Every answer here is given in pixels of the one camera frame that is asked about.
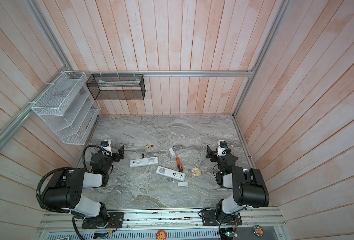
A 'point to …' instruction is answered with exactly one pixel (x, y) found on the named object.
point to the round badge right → (258, 230)
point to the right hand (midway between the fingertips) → (215, 144)
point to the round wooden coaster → (196, 171)
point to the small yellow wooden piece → (149, 146)
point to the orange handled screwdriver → (179, 164)
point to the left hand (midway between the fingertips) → (117, 147)
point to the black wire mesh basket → (116, 86)
